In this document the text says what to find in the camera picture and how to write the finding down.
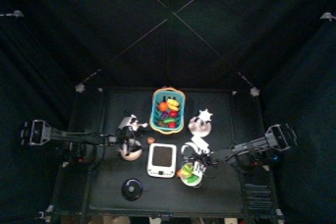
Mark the pink toy bowl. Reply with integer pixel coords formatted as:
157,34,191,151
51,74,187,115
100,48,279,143
119,139,144,162

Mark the green toy vegetable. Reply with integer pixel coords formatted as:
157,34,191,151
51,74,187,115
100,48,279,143
180,163,197,180

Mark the white bowl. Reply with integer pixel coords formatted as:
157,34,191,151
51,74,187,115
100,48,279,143
177,162,205,189

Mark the white tablet device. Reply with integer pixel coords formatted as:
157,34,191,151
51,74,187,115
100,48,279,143
145,142,179,179

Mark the teal basket with orange rim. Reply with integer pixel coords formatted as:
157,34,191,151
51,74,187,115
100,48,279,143
148,86,187,136

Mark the black round lid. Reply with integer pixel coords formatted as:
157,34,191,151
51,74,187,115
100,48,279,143
121,178,144,201

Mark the white star-shaped toy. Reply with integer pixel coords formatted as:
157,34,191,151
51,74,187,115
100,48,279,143
197,108,213,123

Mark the yellow toy banana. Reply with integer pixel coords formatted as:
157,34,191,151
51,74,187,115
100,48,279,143
167,98,181,112

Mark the printed label sheet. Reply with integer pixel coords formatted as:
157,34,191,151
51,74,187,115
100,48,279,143
243,183,273,210

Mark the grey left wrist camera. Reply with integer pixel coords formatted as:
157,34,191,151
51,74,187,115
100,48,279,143
117,114,149,132

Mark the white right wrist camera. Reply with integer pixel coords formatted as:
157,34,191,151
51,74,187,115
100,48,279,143
191,135,211,155

